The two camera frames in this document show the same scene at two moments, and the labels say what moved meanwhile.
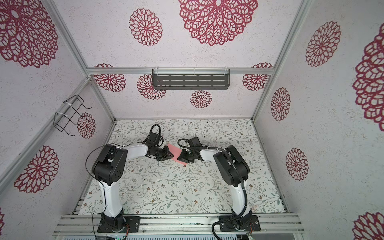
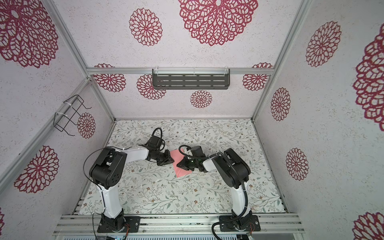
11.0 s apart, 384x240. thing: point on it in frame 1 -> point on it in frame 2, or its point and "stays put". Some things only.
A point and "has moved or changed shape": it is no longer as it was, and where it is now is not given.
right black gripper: x=183 y=157 -> x=184 y=161
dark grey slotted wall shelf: x=187 y=79 stays put
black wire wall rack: x=61 y=121 stays put
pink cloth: x=176 y=152 has moved or changed shape
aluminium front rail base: x=183 y=224 stays put
